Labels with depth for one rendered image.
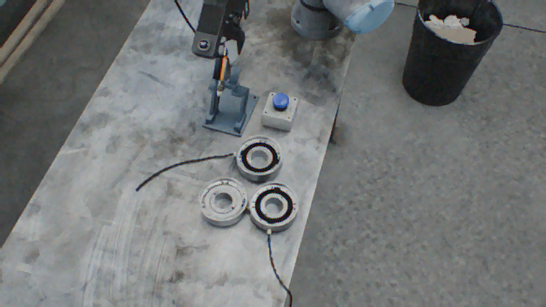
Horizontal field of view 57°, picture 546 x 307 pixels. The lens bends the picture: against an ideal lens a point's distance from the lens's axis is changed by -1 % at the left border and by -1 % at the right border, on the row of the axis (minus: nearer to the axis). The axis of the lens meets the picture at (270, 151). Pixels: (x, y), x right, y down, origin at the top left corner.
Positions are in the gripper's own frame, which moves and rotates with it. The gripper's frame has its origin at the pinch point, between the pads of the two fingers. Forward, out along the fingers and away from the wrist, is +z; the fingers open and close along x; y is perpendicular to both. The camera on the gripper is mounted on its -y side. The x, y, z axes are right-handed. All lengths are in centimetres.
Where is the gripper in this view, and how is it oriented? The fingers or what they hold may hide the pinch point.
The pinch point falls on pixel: (223, 62)
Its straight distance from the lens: 108.9
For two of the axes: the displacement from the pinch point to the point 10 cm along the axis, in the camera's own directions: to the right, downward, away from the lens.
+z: 0.0, 5.4, 8.4
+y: 3.2, -8.0, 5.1
